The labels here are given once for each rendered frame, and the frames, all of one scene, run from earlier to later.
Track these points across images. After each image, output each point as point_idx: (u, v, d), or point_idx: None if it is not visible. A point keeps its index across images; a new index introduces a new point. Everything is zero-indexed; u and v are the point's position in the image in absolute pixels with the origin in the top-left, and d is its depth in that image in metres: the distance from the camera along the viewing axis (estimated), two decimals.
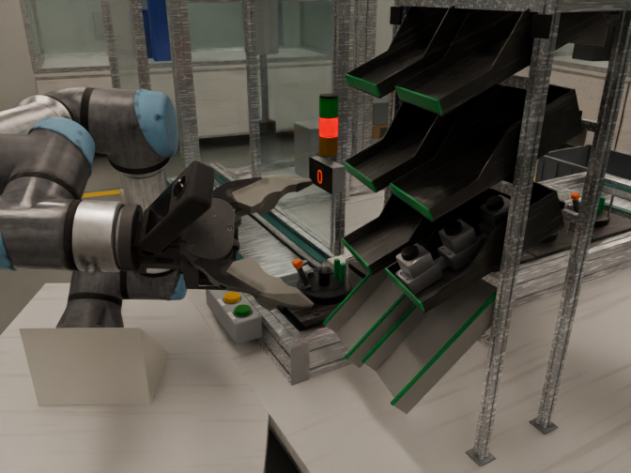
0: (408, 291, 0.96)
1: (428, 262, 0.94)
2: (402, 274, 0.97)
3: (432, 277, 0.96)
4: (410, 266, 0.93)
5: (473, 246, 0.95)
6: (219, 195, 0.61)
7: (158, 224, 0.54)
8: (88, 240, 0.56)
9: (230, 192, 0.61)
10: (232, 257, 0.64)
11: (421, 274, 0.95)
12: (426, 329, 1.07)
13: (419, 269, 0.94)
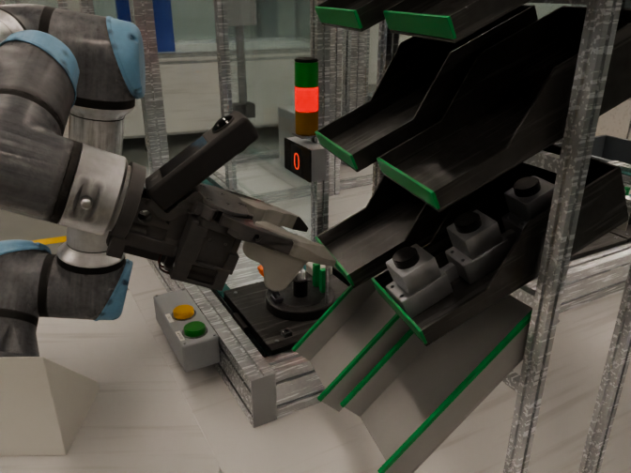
0: (404, 312, 0.68)
1: (433, 271, 0.65)
2: (394, 288, 0.68)
3: (438, 292, 0.67)
4: (406, 277, 0.64)
5: (497, 248, 0.66)
6: (225, 192, 0.59)
7: (190, 158, 0.51)
8: (99, 164, 0.48)
9: (236, 195, 0.60)
10: None
11: (422, 288, 0.66)
12: (429, 361, 0.78)
13: (419, 282, 0.65)
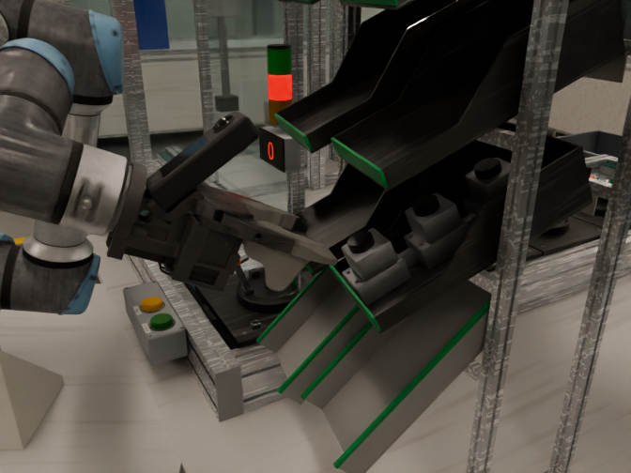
0: (360, 299, 0.65)
1: (389, 256, 0.63)
2: (350, 274, 0.65)
3: (395, 278, 0.64)
4: (360, 262, 0.61)
5: (456, 232, 0.64)
6: (224, 193, 0.59)
7: (191, 157, 0.51)
8: (100, 164, 0.48)
9: (235, 196, 0.60)
10: None
11: (377, 274, 0.63)
12: (392, 352, 0.75)
13: (374, 267, 0.62)
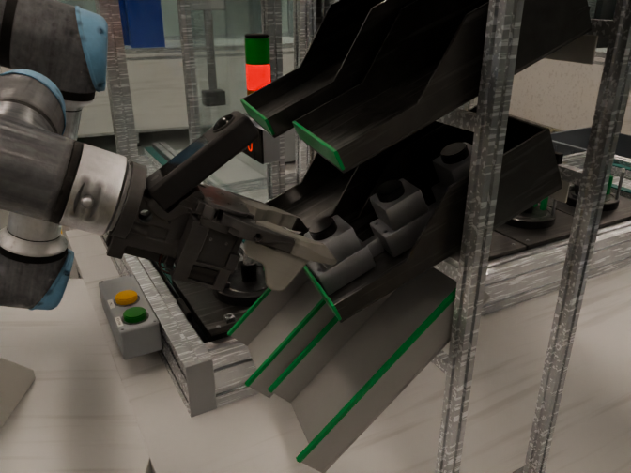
0: (322, 288, 0.63)
1: (351, 243, 0.61)
2: (314, 262, 0.63)
3: (359, 266, 0.62)
4: None
5: (422, 219, 0.62)
6: (224, 193, 0.59)
7: (191, 157, 0.51)
8: (100, 163, 0.48)
9: (236, 196, 0.60)
10: None
11: (340, 261, 0.61)
12: (361, 343, 0.73)
13: (336, 254, 0.60)
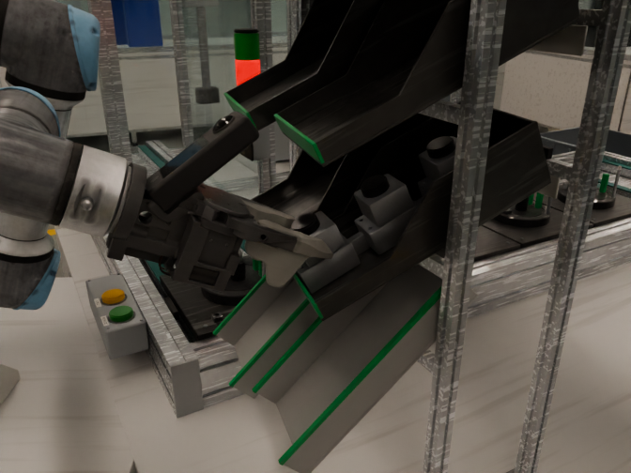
0: (305, 286, 0.61)
1: (334, 240, 0.59)
2: None
3: (343, 264, 0.60)
4: None
5: (407, 214, 0.60)
6: (228, 195, 0.59)
7: (191, 158, 0.51)
8: (100, 165, 0.48)
9: (239, 199, 0.60)
10: None
11: (323, 259, 0.59)
12: (347, 343, 0.71)
13: None
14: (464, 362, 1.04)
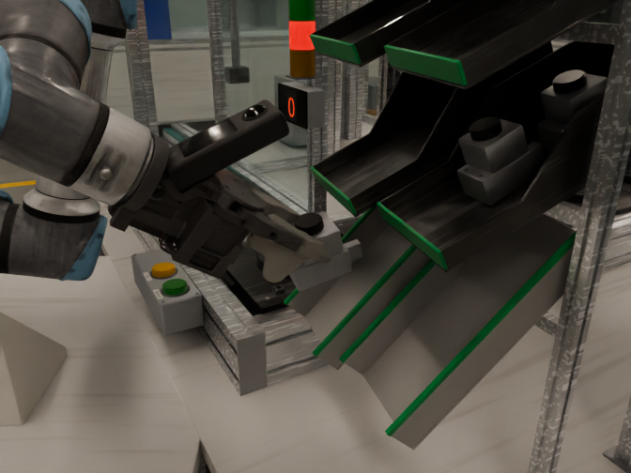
0: (294, 282, 0.61)
1: (334, 245, 0.59)
2: None
3: (335, 268, 0.61)
4: None
5: (521, 160, 0.54)
6: (238, 179, 0.58)
7: (217, 142, 0.49)
8: (125, 134, 0.45)
9: (248, 185, 0.59)
10: None
11: (318, 261, 0.60)
12: (446, 307, 0.65)
13: None
14: (536, 340, 0.98)
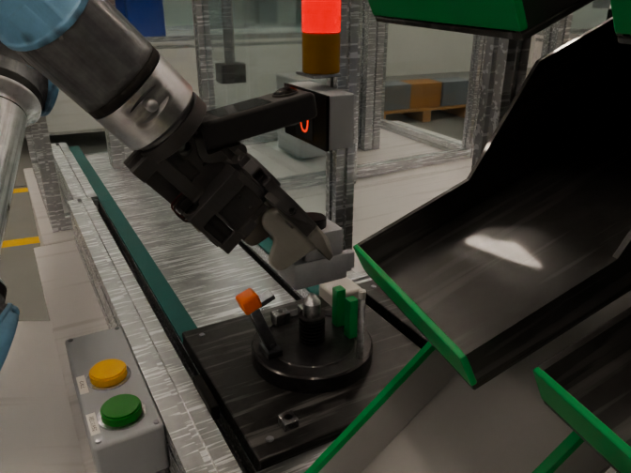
0: (289, 282, 0.60)
1: (336, 244, 0.59)
2: None
3: (332, 270, 0.60)
4: None
5: None
6: None
7: (253, 108, 0.50)
8: (173, 75, 0.45)
9: None
10: None
11: (318, 259, 0.59)
12: None
13: (318, 250, 0.59)
14: None
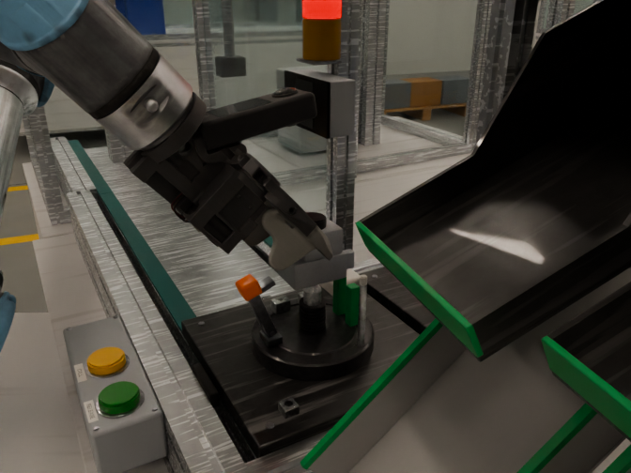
0: (289, 282, 0.60)
1: (336, 244, 0.59)
2: None
3: (332, 270, 0.60)
4: None
5: None
6: None
7: (253, 108, 0.50)
8: (173, 75, 0.45)
9: None
10: None
11: (318, 259, 0.59)
12: None
13: (318, 250, 0.59)
14: None
